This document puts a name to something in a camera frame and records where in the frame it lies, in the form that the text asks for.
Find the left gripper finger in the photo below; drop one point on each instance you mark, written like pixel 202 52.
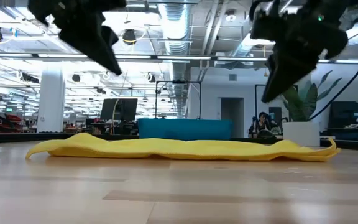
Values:
pixel 110 35
pixel 95 46

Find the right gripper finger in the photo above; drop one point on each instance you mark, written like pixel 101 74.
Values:
pixel 336 40
pixel 287 74

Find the yellow microfiber towel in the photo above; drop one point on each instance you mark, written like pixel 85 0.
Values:
pixel 166 149

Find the teal plastic basket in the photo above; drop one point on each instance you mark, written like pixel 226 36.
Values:
pixel 185 129

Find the person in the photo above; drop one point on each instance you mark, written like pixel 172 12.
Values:
pixel 263 123

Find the green plant in white pot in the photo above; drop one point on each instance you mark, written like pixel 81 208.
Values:
pixel 301 133

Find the black computer monitor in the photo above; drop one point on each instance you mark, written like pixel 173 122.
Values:
pixel 118 109

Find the white pillar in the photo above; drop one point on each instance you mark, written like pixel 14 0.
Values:
pixel 51 99

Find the black equipment cabinet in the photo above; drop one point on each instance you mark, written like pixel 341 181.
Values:
pixel 346 115

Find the red machine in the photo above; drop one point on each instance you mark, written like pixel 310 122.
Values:
pixel 8 127

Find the silver ceiling duct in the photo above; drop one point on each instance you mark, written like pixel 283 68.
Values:
pixel 174 28
pixel 244 48

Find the black aluminium table frame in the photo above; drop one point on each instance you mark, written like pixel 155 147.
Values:
pixel 11 137

